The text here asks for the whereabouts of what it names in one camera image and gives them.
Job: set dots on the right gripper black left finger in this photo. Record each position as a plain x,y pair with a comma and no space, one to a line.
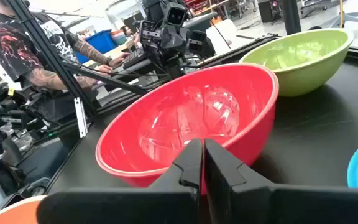
166,205

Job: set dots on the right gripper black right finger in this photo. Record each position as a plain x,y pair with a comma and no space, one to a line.
259,205

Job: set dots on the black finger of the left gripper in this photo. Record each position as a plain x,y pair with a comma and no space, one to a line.
150,32
197,42

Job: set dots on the red plastic bowl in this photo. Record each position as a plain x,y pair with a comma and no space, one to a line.
179,124

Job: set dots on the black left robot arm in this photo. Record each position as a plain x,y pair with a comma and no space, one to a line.
169,63

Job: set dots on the stack of coloured containers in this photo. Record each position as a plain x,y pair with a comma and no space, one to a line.
118,37

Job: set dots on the black keyboard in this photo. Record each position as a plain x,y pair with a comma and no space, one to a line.
134,59

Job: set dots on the person's hand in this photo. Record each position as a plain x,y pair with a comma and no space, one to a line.
104,69
120,59

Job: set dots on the blue plastic bin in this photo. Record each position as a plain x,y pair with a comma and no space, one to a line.
99,42

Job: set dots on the black cabinet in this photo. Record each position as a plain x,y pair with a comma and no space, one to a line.
267,11

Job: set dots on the green plastic bowl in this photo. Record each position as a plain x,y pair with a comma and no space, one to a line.
303,71

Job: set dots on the person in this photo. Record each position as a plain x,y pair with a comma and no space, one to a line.
14,49

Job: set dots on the yellow pole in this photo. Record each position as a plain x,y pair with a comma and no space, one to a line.
341,14

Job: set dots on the orange plastic bowl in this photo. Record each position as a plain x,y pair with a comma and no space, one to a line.
14,213

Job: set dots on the office chair base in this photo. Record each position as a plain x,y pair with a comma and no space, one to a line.
353,17

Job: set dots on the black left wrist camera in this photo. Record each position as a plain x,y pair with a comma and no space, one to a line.
175,14

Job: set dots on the black frame crossbar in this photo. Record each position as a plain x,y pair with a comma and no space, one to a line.
110,80

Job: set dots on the black round post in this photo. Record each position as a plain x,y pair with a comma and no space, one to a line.
291,17

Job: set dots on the black aluminium frame post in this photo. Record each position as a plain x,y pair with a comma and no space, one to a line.
48,53

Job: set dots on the white metal bracket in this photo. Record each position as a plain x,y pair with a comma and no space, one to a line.
81,116

